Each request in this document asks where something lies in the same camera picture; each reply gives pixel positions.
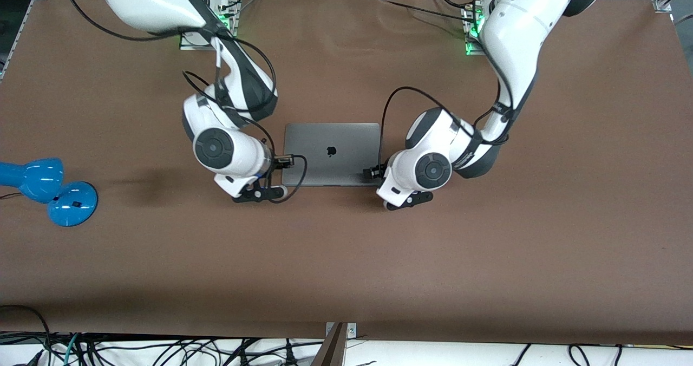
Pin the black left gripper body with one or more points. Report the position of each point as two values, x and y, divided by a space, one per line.
374 172

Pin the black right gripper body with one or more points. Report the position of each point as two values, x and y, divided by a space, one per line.
281 162

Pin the grey laptop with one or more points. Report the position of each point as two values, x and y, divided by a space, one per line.
330 138

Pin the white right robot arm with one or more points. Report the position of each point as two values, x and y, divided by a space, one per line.
216 149

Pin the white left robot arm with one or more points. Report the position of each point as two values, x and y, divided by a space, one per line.
514 30

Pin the brown table cover sheet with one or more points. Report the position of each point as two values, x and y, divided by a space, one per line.
487 247

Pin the blue desk lamp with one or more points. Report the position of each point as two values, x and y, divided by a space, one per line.
70 203

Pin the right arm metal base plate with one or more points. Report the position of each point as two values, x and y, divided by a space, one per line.
189 46

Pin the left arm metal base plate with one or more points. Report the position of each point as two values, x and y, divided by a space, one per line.
471 51

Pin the metal bracket with dark post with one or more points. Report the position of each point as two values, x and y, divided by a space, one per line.
338 344

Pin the aluminium frame rail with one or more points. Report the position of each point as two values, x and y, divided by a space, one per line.
21 25

